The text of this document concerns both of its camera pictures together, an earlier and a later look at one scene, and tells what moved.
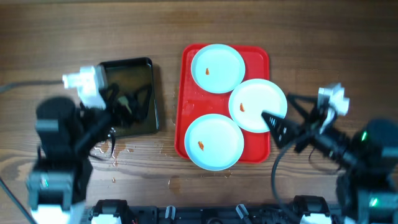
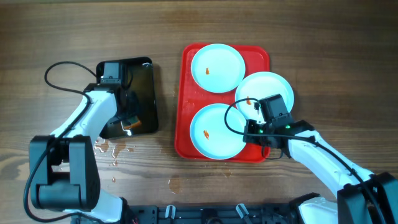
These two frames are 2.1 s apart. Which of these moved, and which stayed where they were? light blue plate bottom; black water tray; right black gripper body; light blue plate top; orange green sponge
Moved: orange green sponge; right black gripper body; light blue plate bottom
Stayed: light blue plate top; black water tray
